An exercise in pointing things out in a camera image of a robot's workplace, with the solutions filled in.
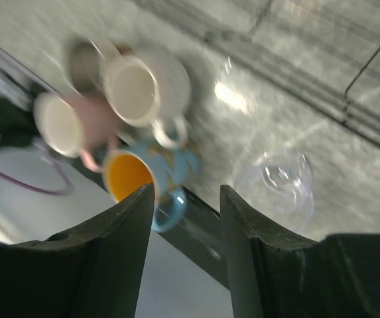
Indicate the blue butterfly mug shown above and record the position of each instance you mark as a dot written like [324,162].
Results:
[127,169]

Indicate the pink mug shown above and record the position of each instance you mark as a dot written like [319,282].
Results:
[74,125]

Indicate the beige mug white inside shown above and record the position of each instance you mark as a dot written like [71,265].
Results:
[150,87]

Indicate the black wire dish rack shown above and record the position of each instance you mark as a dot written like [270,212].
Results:
[324,53]

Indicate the steel cup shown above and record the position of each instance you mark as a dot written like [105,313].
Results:
[85,63]

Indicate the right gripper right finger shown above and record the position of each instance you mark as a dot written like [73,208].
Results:
[274,272]

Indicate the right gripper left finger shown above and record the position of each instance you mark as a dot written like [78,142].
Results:
[37,279]

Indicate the clear glass cup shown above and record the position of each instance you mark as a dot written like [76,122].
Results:
[279,185]

